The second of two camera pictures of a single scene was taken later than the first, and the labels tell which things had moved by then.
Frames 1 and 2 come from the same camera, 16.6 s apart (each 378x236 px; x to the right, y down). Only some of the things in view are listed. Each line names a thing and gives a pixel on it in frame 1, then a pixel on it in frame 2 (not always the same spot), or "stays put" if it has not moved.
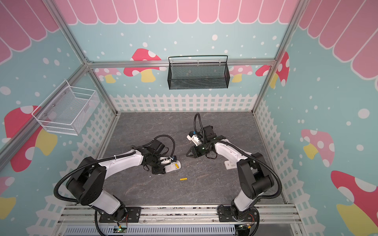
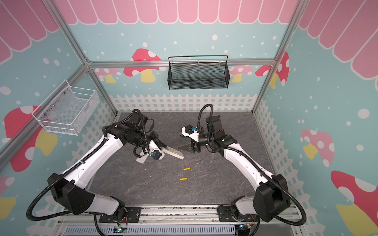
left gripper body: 156,168 to 152,136
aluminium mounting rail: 259,215 stays put
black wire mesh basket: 198,75 stays put
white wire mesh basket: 66,109 stays put
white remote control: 230,165 to 173,152
